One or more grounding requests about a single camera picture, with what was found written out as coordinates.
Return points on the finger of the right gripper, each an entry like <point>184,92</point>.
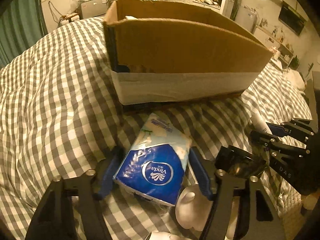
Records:
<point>299,129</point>
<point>275,145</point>

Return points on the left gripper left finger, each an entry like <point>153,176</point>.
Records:
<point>54,217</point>

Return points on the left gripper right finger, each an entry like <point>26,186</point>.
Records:
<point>236,173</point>

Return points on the white cream tube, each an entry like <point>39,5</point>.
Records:
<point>259,123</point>

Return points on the white bear figurine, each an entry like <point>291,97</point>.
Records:
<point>192,208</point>

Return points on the white tissue pack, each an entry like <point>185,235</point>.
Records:
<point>155,165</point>

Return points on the grey checkered bed quilt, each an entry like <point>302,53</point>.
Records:
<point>59,112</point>

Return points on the white washing machine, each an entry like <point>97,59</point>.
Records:
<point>247,18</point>

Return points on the open cardboard box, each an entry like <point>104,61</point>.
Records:
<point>161,51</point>

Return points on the green curtain left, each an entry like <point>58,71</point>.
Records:
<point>22,25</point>

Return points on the grey mini fridge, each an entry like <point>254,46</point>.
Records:
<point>93,8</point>

